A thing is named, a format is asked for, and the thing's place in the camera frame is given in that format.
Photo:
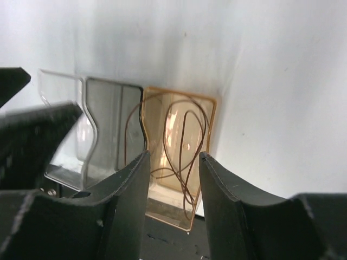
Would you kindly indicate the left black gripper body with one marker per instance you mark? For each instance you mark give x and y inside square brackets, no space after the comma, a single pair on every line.
[29,139]

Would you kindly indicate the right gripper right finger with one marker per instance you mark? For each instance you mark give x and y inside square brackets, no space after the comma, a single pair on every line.
[246,222]

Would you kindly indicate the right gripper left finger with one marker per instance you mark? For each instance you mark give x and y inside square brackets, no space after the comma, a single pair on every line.
[15,207]

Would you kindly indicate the clear plastic bin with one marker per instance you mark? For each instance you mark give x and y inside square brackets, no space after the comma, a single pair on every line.
[69,163]

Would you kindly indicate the dark grey plastic bin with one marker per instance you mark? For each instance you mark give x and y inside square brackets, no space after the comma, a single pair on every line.
[114,109]

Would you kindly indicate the amber plastic bin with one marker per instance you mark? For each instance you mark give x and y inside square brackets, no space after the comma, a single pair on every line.
[178,127]

